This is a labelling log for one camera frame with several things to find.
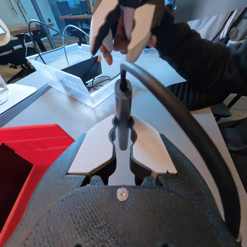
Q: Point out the person's right forearm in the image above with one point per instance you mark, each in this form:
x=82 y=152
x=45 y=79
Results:
x=193 y=54

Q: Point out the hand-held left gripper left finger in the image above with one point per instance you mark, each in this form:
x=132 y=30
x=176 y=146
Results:
x=92 y=152

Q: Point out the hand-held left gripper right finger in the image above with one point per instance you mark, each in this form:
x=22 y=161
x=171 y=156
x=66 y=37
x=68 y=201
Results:
x=150 y=152

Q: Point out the wooden desk black legs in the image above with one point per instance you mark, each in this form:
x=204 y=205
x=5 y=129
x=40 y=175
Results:
x=77 y=17

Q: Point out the black office chair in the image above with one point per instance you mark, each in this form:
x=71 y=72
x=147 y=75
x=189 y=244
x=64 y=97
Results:
x=13 y=56
x=76 y=33

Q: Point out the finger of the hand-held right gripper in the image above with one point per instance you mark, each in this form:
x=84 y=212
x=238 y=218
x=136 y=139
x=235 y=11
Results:
x=142 y=29
x=100 y=19

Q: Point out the clear plastic bin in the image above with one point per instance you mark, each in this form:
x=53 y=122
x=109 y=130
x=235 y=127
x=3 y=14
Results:
x=67 y=84

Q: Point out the black round textured pad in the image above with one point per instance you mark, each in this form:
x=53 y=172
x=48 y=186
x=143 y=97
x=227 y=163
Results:
x=193 y=96

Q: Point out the red open-front bin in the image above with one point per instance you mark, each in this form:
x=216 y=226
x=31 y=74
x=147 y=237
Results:
x=38 y=139

